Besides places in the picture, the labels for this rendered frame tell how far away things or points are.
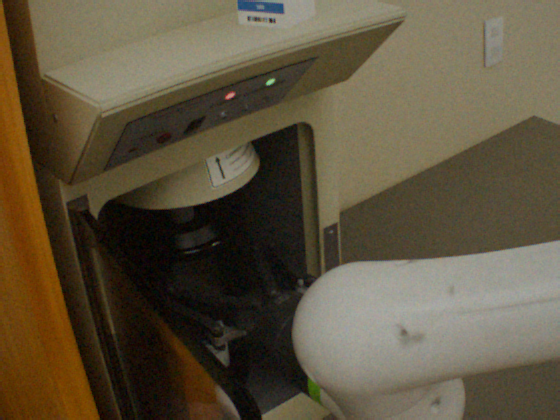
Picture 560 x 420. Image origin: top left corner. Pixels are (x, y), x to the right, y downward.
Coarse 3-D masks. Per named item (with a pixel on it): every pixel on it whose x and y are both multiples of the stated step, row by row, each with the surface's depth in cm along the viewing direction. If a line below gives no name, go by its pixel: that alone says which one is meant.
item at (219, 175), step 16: (208, 160) 81; (224, 160) 82; (240, 160) 84; (256, 160) 87; (176, 176) 81; (192, 176) 81; (208, 176) 81; (224, 176) 82; (240, 176) 84; (128, 192) 82; (144, 192) 81; (160, 192) 81; (176, 192) 81; (192, 192) 81; (208, 192) 81; (224, 192) 82; (144, 208) 81; (160, 208) 81
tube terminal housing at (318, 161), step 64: (64, 0) 62; (128, 0) 66; (192, 0) 70; (64, 64) 64; (256, 128) 80; (320, 128) 86; (64, 192) 69; (320, 192) 89; (64, 256) 74; (320, 256) 93
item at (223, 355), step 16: (144, 224) 94; (224, 224) 92; (144, 240) 91; (208, 256) 89; (224, 256) 92; (176, 272) 90; (192, 272) 90; (208, 272) 91; (224, 272) 93; (192, 288) 91; (208, 288) 92; (224, 288) 93; (224, 352) 97; (240, 352) 100; (240, 368) 100
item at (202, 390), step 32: (96, 224) 64; (96, 256) 65; (96, 288) 70; (128, 288) 59; (128, 320) 62; (160, 320) 53; (128, 352) 67; (160, 352) 57; (192, 352) 49; (128, 384) 73; (160, 384) 60; (192, 384) 52; (224, 384) 47; (160, 416) 65; (192, 416) 55; (224, 416) 48
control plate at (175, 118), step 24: (288, 72) 69; (216, 96) 65; (240, 96) 68; (264, 96) 72; (144, 120) 61; (168, 120) 64; (192, 120) 68; (216, 120) 71; (120, 144) 63; (144, 144) 66
